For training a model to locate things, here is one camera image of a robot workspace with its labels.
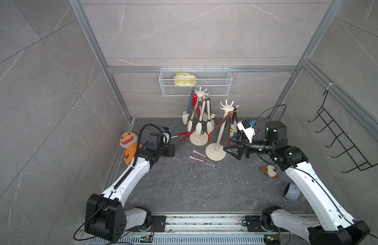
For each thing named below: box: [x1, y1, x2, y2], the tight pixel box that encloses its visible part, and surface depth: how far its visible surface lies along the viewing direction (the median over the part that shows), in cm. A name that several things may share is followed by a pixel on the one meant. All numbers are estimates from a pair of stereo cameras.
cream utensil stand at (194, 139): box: [189, 86, 210, 146], surface depth 80 cm
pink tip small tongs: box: [189, 149, 217, 167], surface depth 97 cm
